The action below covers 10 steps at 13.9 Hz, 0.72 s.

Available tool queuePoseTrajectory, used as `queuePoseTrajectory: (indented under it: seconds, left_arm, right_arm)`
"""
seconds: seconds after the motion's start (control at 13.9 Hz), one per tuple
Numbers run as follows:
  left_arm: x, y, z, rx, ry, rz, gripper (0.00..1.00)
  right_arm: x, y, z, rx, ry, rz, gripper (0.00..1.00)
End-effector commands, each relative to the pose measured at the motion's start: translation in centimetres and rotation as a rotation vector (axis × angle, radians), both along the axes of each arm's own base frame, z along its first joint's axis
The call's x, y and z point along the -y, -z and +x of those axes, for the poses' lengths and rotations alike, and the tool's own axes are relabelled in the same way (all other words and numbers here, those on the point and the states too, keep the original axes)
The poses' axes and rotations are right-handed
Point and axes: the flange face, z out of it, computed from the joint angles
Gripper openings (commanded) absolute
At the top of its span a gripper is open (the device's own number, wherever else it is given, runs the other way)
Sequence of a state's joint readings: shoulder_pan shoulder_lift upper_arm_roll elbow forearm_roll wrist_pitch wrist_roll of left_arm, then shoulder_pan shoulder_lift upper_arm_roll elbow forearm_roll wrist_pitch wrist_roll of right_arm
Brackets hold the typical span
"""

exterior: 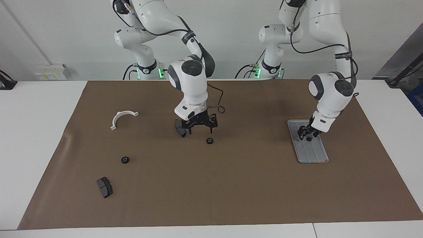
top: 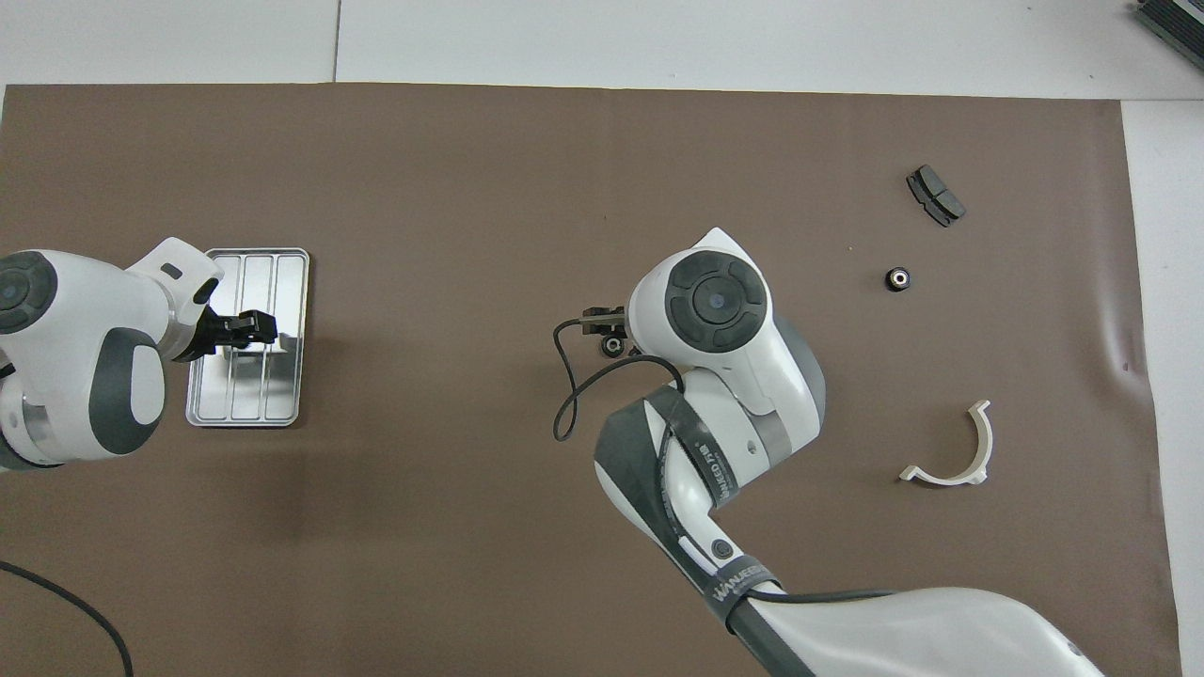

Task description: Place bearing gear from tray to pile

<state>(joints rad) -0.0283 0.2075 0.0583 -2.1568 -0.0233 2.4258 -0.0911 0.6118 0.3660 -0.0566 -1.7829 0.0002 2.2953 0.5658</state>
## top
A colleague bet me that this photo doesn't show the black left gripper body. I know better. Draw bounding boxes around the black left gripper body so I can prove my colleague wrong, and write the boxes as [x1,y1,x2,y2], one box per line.
[175,306,233,363]

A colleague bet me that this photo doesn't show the silver metal tray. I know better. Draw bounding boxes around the silver metal tray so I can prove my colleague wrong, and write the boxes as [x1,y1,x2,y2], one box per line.
[185,247,310,430]

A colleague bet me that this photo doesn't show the brown paper table mat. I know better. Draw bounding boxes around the brown paper table mat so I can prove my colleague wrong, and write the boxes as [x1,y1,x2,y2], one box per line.
[0,83,1184,677]

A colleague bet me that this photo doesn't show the dark grey brake pad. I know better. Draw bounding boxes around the dark grey brake pad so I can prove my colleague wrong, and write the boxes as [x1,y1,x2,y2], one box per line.
[906,165,968,228]

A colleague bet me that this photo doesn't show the grey ribbed device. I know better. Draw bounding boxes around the grey ribbed device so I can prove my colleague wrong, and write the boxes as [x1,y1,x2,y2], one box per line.
[1133,0,1204,48]

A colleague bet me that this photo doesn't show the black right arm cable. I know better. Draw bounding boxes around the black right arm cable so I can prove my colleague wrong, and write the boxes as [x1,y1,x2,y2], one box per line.
[552,318,895,603]

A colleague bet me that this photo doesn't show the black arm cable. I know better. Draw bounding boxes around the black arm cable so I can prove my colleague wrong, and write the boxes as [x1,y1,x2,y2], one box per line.
[0,559,134,677]
[552,318,895,603]

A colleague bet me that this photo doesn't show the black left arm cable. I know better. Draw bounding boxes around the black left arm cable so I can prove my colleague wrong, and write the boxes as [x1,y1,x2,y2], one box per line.
[0,559,134,677]

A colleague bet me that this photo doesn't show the white curved plastic bracket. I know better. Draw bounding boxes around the white curved plastic bracket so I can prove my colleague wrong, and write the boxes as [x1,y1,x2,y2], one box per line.
[898,400,994,487]

